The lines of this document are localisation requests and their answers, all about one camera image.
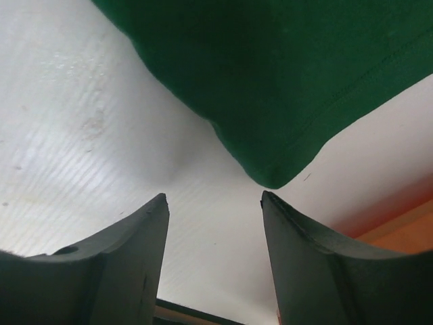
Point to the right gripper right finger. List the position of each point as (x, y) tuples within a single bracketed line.
[(324, 277)]

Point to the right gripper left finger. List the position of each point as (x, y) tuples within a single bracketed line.
[(111, 277)]

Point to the dark green t shirt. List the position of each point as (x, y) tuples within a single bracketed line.
[(278, 79)]

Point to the orange plastic basket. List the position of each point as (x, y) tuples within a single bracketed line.
[(408, 233)]

